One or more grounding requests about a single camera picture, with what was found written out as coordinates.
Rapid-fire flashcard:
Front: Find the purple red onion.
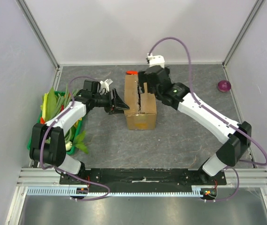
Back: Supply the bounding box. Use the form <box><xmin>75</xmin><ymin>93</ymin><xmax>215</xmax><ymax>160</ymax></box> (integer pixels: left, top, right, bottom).
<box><xmin>217</xmin><ymin>80</ymin><xmax>231</xmax><ymax>92</ymax></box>

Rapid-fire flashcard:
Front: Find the green leaf beside tray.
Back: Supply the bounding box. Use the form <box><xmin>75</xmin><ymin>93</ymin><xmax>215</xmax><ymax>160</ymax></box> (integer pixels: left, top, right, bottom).
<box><xmin>72</xmin><ymin>130</ymin><xmax>89</xmax><ymax>154</ymax></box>

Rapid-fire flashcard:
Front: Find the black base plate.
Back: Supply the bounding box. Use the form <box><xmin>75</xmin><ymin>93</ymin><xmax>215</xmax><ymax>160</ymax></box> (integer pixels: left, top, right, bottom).
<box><xmin>59</xmin><ymin>168</ymin><xmax>227</xmax><ymax>188</ymax></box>

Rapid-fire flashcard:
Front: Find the green beans bunch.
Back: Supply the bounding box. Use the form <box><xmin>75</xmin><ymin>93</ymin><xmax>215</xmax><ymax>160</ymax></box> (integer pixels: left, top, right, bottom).
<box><xmin>51</xmin><ymin>84</ymin><xmax>72</xmax><ymax>117</ymax></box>

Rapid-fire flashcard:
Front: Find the orange toy carrot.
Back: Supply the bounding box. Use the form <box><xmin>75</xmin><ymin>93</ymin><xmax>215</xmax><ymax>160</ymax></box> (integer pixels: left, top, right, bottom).
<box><xmin>126</xmin><ymin>71</ymin><xmax>138</xmax><ymax>75</ymax></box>

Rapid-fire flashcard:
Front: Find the green leafy vegetable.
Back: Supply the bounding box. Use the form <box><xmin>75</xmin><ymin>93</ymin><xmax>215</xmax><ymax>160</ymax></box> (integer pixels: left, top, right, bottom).
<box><xmin>40</xmin><ymin>87</ymin><xmax>56</xmax><ymax>123</ymax></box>

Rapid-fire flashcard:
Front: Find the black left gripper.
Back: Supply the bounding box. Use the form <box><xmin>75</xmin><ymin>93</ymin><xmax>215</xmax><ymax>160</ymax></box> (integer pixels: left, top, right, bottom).
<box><xmin>92</xmin><ymin>88</ymin><xmax>129</xmax><ymax>115</ymax></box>

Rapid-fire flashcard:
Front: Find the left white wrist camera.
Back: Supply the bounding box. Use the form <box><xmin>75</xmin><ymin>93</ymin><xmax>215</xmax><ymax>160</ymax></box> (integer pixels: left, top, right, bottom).
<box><xmin>99</xmin><ymin>79</ymin><xmax>113</xmax><ymax>95</ymax></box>

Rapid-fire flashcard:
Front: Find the white radish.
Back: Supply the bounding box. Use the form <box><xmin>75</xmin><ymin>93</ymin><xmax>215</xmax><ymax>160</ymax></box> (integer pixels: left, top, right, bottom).
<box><xmin>65</xmin><ymin>141</ymin><xmax>73</xmax><ymax>151</ymax></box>

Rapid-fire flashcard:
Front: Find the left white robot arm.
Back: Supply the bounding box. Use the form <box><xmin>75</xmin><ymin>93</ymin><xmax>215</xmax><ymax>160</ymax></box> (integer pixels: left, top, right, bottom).
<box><xmin>29</xmin><ymin>79</ymin><xmax>129</xmax><ymax>184</ymax></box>

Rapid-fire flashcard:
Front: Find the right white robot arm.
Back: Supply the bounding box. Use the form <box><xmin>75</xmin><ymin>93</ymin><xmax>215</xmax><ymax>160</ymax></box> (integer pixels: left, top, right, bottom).
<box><xmin>138</xmin><ymin>66</ymin><xmax>252</xmax><ymax>185</ymax></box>

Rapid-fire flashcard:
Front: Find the brown cardboard express box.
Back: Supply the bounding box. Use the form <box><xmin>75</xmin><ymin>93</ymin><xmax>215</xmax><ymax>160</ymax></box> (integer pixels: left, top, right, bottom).
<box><xmin>124</xmin><ymin>75</ymin><xmax>157</xmax><ymax>130</ymax></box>

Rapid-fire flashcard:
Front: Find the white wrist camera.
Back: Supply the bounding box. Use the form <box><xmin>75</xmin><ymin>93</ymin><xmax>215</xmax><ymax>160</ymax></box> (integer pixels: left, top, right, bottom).
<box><xmin>99</xmin><ymin>79</ymin><xmax>113</xmax><ymax>95</ymax></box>
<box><xmin>146</xmin><ymin>53</ymin><xmax>165</xmax><ymax>68</ymax></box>

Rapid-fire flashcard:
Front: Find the grey slotted cable duct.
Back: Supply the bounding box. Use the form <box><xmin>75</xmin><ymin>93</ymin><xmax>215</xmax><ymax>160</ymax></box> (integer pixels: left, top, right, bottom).
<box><xmin>27</xmin><ymin>186</ymin><xmax>215</xmax><ymax>196</ymax></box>

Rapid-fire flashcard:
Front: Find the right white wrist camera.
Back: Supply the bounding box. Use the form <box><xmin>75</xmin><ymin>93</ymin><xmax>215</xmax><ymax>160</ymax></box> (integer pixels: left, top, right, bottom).
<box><xmin>146</xmin><ymin>53</ymin><xmax>165</xmax><ymax>68</ymax></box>

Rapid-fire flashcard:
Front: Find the red chili pepper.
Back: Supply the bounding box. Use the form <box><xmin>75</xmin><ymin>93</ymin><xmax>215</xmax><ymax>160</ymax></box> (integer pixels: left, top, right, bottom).
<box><xmin>40</xmin><ymin>117</ymin><xmax>45</xmax><ymax>124</ymax></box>

